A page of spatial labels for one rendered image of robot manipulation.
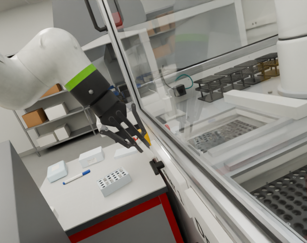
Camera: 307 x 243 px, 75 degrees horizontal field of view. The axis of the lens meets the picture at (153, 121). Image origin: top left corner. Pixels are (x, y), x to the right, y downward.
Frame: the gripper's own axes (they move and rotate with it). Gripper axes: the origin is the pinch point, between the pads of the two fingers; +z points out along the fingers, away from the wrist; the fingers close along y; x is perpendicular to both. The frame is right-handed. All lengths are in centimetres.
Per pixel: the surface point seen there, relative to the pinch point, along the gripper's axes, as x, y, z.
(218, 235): 33.1, -2.5, 4.1
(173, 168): 11.5, -3.0, 4.2
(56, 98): -422, 112, -42
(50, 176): -48, 50, -2
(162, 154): 1.6, -2.8, 4.1
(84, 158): -51, 33, 3
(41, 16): -422, 17, -177
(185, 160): 20.2, -6.4, -1.1
